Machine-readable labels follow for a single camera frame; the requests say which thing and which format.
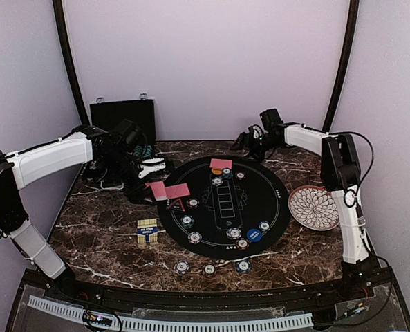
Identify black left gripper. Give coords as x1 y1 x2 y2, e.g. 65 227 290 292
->
99 150 157 205

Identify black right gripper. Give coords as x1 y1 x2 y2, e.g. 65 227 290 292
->
230 133 281 164

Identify brown chips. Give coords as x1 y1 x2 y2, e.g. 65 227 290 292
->
236 238 250 250
236 172 246 180
187 198 200 208

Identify red card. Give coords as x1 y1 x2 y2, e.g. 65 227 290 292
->
165 183 190 199
209 158 232 169

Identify green chips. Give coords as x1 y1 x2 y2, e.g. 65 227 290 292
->
180 215 194 229
221 168 233 180
259 221 271 232

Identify blue white chip stack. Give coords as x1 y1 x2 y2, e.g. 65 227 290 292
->
174 260 189 275

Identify brown white chip stack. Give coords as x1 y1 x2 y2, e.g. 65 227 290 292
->
202 264 216 277

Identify green blue chip stack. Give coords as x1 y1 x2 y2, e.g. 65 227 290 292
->
235 260 252 274

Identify red backed card deck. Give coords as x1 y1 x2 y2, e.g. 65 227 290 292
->
146 181 167 201

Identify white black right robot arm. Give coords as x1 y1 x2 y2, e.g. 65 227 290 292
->
231 121 371 300

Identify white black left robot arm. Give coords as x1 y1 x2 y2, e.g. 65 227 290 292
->
0 120 165 302

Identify orange big blind button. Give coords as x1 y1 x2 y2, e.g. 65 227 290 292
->
211 168 223 175

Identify green chip row right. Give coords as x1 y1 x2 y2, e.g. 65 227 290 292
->
132 145 153 159

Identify blue gold card box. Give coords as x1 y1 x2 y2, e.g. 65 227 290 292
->
137 219 158 244

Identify round black poker mat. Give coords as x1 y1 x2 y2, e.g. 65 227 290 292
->
158 156 290 260

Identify black poker chip case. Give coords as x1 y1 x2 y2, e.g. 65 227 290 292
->
82 98 157 190

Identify blue small blind button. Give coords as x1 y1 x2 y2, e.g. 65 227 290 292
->
246 229 263 243

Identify floral patterned ceramic plate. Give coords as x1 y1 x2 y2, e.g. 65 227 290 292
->
288 185 339 231

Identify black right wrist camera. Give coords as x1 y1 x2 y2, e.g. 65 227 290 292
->
260 109 283 131

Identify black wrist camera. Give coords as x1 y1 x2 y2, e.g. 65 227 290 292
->
260 109 283 131
113 119 144 151

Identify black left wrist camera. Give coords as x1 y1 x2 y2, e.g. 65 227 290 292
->
113 119 144 151

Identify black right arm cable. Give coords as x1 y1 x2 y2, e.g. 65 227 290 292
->
342 131 375 208

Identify white slotted cable duct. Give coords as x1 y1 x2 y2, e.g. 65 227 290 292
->
27 295 314 331

